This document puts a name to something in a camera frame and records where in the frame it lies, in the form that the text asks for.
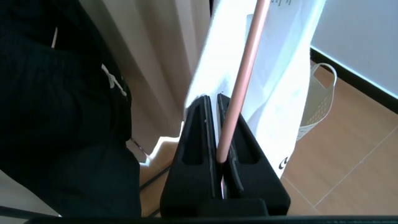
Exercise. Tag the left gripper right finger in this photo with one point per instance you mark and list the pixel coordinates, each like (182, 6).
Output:
(267, 183)

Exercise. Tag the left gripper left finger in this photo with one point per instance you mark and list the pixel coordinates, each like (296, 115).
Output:
(174, 186)

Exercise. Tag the white garment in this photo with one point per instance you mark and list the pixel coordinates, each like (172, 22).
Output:
(280, 93)

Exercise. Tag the black shorts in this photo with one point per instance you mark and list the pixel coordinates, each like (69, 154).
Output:
(62, 124)

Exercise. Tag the black clothes rack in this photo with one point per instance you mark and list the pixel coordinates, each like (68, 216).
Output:
(155, 177)

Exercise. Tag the white laundry basket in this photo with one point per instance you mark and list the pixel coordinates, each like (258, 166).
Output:
(317, 112)

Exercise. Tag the beige curtain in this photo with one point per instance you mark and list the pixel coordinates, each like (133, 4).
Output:
(155, 62)

